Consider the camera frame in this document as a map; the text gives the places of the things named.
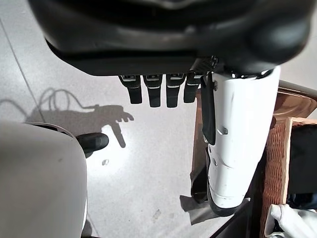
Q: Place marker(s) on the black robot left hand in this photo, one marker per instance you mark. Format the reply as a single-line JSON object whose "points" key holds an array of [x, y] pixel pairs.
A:
{"points": [[148, 37]]}

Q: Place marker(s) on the brown wooden stand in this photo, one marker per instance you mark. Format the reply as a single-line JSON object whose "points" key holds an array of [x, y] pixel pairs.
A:
{"points": [[198, 138]]}

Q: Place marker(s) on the black robot foot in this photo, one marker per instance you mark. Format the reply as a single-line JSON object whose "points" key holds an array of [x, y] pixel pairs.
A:
{"points": [[92, 141]]}

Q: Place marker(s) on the white robot leg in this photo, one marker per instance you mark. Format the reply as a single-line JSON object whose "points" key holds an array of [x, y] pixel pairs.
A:
{"points": [[237, 138], [37, 178]]}

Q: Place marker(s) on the brown wicker laundry basket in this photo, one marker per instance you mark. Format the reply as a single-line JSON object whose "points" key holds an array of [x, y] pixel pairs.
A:
{"points": [[275, 173]]}

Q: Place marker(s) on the dark garment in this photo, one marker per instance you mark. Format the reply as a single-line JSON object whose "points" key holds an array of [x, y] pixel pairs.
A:
{"points": [[303, 161]]}

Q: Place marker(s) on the white garment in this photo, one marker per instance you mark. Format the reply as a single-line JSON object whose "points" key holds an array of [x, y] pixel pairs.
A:
{"points": [[289, 220]]}

